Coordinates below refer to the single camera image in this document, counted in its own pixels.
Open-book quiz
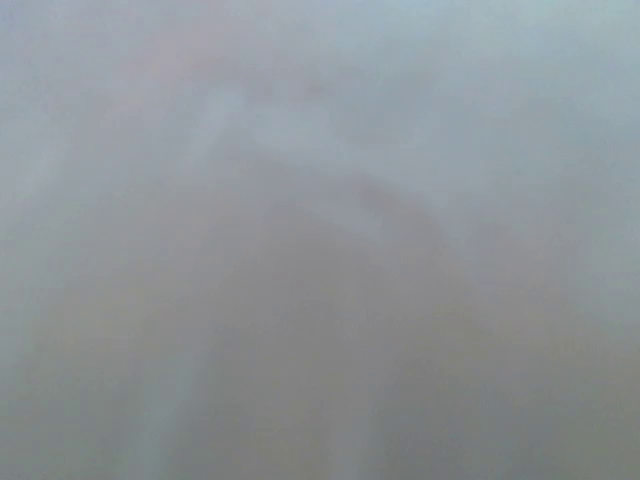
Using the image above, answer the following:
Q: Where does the pink plastic bag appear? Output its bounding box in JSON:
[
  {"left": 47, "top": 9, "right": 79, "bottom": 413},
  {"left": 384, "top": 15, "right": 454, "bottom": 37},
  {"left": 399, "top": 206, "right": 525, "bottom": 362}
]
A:
[{"left": 1, "top": 1, "right": 639, "bottom": 479}]

